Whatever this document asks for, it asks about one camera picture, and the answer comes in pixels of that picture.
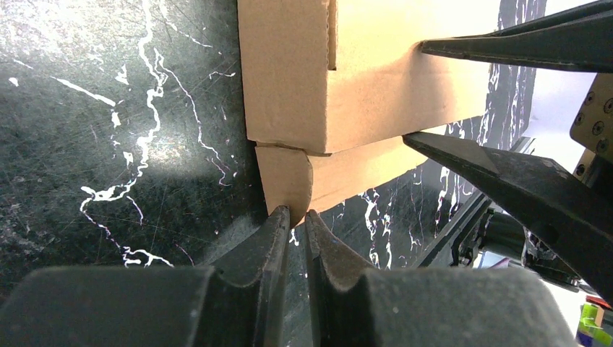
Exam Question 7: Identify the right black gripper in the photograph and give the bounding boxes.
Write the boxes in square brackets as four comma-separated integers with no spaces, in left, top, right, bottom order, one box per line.
[403,1,612,304]

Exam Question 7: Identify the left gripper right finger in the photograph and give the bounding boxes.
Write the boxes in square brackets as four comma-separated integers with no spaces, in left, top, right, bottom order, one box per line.
[304,210,575,346]

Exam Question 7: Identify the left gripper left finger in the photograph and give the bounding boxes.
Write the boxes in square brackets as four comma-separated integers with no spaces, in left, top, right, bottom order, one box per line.
[1,206,291,346]

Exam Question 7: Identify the brown cardboard box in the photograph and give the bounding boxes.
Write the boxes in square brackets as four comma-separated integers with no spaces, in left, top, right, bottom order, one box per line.
[237,1,500,226]

